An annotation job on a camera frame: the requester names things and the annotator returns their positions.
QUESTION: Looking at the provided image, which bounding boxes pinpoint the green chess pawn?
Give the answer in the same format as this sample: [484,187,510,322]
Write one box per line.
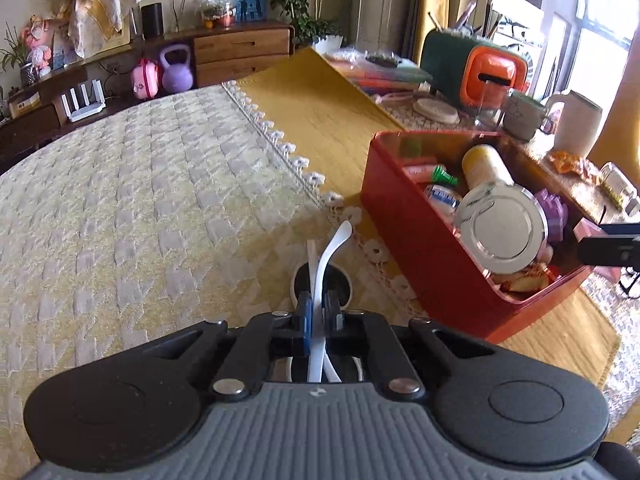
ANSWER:
[432,165,459,188]

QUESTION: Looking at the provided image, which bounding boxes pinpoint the white wifi router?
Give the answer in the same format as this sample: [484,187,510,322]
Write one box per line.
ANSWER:
[61,79,106,122]

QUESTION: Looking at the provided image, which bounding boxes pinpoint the wooden tv cabinet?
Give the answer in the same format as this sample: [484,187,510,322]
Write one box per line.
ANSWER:
[1,21,294,171]

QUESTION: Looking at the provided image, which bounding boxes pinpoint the clear drinking glass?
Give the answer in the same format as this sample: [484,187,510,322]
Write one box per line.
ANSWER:
[474,78,510,131]

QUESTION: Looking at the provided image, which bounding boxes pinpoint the plastic bag with fruit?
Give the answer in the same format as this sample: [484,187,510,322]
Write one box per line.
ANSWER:
[196,0,235,29]

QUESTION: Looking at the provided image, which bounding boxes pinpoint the pale green mug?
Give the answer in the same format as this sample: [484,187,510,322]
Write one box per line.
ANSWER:
[502,89,554,142]

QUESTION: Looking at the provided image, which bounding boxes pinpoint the white round lid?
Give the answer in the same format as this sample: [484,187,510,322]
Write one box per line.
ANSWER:
[412,98,460,126]

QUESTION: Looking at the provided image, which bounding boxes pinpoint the purple kettlebell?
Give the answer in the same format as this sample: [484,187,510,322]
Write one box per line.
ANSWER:
[158,44,194,93]

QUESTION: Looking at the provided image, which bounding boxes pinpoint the stack of books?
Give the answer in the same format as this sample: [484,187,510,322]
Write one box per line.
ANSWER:
[323,48,428,96]

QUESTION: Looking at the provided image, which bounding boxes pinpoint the white pitcher jug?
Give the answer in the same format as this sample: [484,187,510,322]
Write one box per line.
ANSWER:
[546,90,602,157]

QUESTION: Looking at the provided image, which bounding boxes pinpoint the purple blue toy figure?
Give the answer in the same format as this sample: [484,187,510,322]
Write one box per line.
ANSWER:
[535,188,568,244]

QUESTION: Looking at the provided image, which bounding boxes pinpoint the green potted plant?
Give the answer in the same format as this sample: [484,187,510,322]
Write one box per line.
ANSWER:
[269,0,344,51]

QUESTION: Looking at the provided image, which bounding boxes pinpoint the quilted yellow tablecloth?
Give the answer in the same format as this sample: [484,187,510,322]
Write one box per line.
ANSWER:
[1,82,416,479]

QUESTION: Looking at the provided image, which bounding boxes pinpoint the black cylinder speaker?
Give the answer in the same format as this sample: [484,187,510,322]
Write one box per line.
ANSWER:
[140,2,164,40]

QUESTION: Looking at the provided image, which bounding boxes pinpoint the red metal tin box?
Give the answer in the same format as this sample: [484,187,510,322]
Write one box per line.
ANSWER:
[360,131,592,344]

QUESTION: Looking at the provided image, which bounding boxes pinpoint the small glass jar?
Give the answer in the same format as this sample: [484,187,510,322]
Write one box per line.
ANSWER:
[600,162,639,217]

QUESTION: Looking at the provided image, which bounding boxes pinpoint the orange snack wrapper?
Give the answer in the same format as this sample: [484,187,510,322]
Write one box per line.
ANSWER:
[547,151,602,185]

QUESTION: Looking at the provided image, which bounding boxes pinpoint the blue box on cabinet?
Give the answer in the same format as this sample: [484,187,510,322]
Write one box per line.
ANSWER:
[233,0,268,23]

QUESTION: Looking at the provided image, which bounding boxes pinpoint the pink toy suitcase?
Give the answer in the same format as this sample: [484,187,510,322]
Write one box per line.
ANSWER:
[130,58,160,100]

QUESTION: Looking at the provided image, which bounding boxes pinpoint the white yellow cylinder can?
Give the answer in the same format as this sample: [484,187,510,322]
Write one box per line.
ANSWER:
[454,144,548,274]

